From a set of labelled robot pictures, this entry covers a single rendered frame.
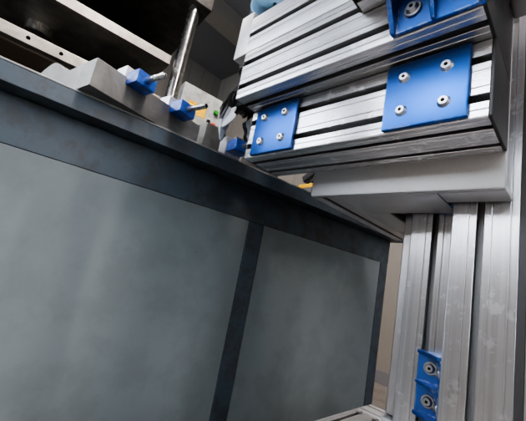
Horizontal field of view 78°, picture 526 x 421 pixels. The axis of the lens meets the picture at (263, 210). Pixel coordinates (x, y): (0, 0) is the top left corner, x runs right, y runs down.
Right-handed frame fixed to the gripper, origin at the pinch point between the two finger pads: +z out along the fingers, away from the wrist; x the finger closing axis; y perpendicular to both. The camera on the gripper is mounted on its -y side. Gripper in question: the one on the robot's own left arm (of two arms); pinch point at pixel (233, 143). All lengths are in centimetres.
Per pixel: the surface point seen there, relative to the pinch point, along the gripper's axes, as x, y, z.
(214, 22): 72, -217, -213
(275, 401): 32, -2, 64
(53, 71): -39.5, -12.4, -2.6
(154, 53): -5, -89, -65
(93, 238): -24.5, -3.2, 30.3
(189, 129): -12.1, -0.3, 1.5
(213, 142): -3.2, -4.5, 0.1
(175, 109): -17.4, 3.1, 0.0
